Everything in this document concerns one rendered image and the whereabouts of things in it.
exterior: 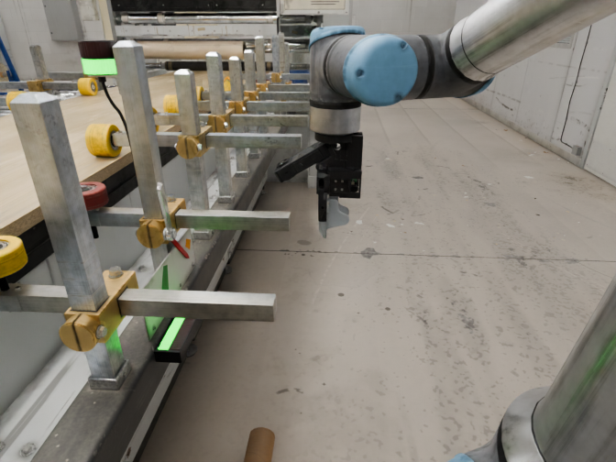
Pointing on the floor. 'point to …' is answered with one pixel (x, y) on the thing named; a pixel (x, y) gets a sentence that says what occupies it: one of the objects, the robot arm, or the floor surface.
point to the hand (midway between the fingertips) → (321, 231)
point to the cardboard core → (259, 445)
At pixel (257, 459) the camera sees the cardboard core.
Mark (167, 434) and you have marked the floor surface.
